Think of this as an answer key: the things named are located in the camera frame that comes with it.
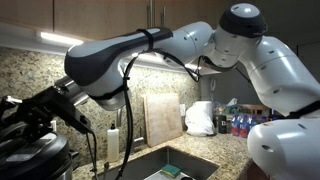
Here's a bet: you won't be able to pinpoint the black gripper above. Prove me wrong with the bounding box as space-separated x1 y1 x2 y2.
0 95 52 143

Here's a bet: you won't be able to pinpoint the black pressure cooker lid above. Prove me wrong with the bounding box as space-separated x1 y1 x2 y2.
0 120 70 178

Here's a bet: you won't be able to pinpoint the under-cabinet light strip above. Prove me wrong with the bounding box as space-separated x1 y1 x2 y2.
35 30 203 72

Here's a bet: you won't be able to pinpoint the white soap dispenser bottle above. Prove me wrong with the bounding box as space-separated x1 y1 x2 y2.
107 122 120 163

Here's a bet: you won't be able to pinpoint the wooden upper cabinets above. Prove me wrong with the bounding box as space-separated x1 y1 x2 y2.
0 0 231 75

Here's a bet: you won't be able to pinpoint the steel gooseneck faucet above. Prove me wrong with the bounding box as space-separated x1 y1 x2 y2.
116 108 147 154

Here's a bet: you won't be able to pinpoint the stainless steel sink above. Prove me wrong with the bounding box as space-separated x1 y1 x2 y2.
92 146 221 180

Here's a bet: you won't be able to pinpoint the wooden cutting board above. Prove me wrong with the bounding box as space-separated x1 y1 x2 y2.
143 92 184 148

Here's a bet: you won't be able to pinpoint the white tray in sink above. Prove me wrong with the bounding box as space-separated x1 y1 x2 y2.
144 169 194 180

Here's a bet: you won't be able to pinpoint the teal yellow sponge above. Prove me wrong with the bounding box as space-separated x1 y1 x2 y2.
161 164 182 178

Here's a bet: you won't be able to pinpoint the white plastic bag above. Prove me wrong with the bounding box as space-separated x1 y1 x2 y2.
185 100 215 137

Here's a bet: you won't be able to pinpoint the black canister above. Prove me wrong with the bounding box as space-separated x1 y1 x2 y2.
213 114 228 135

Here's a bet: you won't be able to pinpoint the teal tissue box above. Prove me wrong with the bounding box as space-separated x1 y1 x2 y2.
225 97 243 115

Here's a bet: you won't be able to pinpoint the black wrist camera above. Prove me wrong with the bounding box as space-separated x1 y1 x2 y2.
30 85 93 135

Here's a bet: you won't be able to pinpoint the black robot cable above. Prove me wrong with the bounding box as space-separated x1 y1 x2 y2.
114 49 203 180

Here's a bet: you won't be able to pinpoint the small white wall outlet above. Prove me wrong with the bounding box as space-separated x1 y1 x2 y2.
179 103 187 118

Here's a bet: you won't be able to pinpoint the metal cabinet handle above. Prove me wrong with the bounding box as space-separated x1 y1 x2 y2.
148 0 155 28
161 5 167 28

